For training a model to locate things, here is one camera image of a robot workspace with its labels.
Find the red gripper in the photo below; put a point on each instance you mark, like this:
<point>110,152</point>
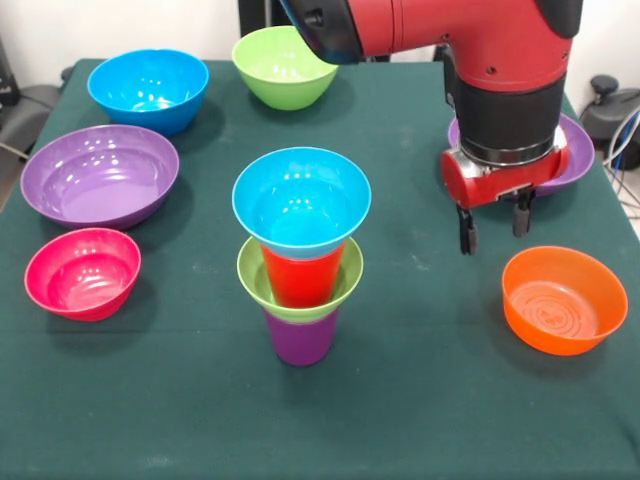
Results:
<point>485,187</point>

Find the orange bowl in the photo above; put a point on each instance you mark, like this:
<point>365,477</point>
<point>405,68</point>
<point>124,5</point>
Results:
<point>560,340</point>

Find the small blue bowl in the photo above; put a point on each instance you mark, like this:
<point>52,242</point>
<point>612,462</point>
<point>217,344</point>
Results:
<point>300,200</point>

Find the red cup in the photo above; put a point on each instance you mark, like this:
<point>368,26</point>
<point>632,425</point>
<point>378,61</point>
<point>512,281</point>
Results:
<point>300,280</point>

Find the purple cup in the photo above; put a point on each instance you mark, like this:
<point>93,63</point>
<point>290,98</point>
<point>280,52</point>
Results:
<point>300,345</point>

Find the small green bowl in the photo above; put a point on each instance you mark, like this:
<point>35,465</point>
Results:
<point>250,280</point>

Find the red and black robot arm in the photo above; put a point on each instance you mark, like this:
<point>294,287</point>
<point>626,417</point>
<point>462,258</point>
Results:
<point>475,40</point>

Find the wide purple bowl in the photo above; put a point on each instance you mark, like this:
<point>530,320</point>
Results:
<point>580,155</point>
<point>100,190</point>

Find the black grey machine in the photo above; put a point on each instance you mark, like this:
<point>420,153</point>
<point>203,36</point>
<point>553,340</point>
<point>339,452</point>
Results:
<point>615,110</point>

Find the large green bowl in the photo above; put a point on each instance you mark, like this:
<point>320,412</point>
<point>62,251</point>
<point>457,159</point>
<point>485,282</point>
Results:
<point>280,90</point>

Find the dark green tablecloth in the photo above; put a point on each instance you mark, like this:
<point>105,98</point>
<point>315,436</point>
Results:
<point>300,425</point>

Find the large blue bowl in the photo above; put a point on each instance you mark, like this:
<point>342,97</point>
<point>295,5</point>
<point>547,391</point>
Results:
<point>125,75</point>

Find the pink bowl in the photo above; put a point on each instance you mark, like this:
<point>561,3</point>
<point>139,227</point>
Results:
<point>80,285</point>

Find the black office chair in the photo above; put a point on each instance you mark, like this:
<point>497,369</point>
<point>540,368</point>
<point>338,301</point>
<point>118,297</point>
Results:
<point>30,110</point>

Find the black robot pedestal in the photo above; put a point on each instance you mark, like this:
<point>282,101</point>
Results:
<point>260,15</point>

